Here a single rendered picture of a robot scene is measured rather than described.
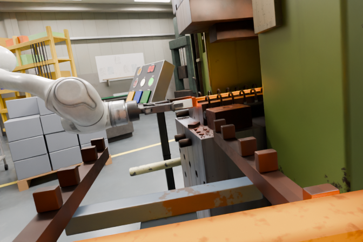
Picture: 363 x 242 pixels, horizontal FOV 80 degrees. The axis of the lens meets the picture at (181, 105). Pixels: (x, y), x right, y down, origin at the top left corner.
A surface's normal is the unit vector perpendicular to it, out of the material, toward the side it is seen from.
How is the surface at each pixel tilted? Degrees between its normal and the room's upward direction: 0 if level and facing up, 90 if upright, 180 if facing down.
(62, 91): 70
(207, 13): 90
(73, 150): 90
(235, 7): 90
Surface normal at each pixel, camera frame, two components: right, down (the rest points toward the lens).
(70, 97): 0.26, -0.33
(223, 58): 0.22, 0.11
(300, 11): -0.97, 0.16
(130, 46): 0.43, 0.07
